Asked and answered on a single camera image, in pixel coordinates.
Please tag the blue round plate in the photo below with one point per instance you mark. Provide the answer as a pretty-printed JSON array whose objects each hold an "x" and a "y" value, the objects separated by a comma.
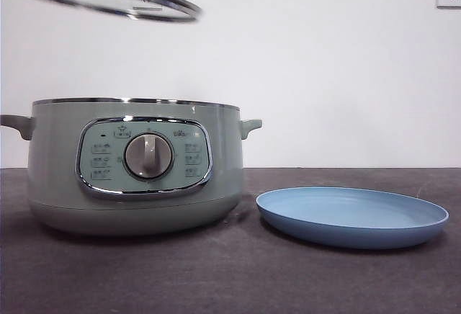
[{"x": 345, "y": 216}]

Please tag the pale green electric steamer pot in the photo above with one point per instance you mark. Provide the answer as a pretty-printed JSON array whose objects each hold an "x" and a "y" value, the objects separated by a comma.
[{"x": 54, "y": 170}]

